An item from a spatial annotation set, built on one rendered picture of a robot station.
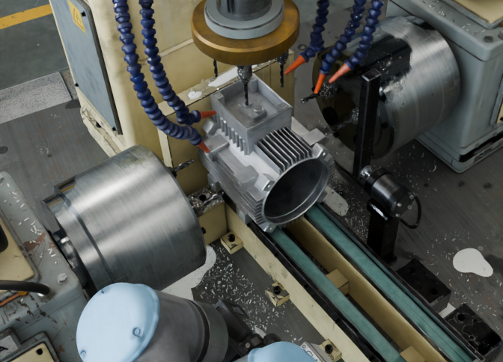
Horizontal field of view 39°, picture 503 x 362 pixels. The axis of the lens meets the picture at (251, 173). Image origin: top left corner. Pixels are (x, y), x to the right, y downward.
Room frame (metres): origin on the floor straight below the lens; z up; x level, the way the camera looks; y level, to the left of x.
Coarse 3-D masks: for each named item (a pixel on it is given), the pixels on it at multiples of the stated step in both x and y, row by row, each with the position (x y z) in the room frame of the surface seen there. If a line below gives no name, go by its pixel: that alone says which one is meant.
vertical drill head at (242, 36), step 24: (216, 0) 0.96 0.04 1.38; (240, 0) 0.93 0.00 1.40; (264, 0) 0.94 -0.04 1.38; (288, 0) 1.01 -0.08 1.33; (192, 24) 0.96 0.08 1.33; (216, 24) 0.93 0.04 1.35; (240, 24) 0.92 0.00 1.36; (264, 24) 0.92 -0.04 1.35; (288, 24) 0.94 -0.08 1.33; (216, 48) 0.90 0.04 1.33; (240, 48) 0.89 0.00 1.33; (264, 48) 0.89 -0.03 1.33; (288, 48) 0.91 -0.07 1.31; (216, 72) 0.99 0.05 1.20; (240, 72) 0.91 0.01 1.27
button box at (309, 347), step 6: (306, 342) 0.51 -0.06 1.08; (306, 348) 0.50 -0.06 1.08; (312, 348) 0.50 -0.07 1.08; (318, 348) 0.51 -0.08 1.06; (312, 354) 0.49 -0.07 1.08; (318, 354) 0.49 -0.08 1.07; (324, 354) 0.51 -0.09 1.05; (318, 360) 0.48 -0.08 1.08; (324, 360) 0.48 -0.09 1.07; (330, 360) 0.50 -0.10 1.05
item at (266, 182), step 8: (208, 120) 0.98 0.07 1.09; (208, 128) 0.97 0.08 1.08; (216, 128) 0.98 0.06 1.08; (320, 144) 0.91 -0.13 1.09; (320, 152) 0.89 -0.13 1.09; (328, 152) 0.89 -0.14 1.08; (264, 176) 0.83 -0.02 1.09; (256, 184) 0.83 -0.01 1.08; (264, 184) 0.82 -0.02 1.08; (272, 184) 0.83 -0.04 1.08; (320, 200) 0.89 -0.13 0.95; (264, 224) 0.83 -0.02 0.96; (272, 224) 0.83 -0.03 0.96
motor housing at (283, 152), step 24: (264, 144) 0.91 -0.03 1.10; (288, 144) 0.89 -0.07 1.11; (216, 168) 0.92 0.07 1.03; (240, 168) 0.88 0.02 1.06; (264, 168) 0.86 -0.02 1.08; (288, 168) 0.85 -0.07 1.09; (312, 168) 0.93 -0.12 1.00; (240, 192) 0.85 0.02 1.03; (264, 192) 0.82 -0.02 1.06; (288, 192) 0.91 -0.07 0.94; (312, 192) 0.90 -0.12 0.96; (264, 216) 0.82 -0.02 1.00; (288, 216) 0.86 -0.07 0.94
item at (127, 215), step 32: (128, 160) 0.83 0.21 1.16; (160, 160) 0.82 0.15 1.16; (64, 192) 0.77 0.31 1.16; (96, 192) 0.76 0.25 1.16; (128, 192) 0.76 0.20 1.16; (160, 192) 0.76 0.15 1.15; (64, 224) 0.71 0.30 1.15; (96, 224) 0.70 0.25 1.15; (128, 224) 0.71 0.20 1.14; (160, 224) 0.72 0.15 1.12; (192, 224) 0.73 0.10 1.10; (96, 256) 0.67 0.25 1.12; (128, 256) 0.67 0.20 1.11; (160, 256) 0.68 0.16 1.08; (192, 256) 0.70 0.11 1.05; (96, 288) 0.63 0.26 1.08; (160, 288) 0.67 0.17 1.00
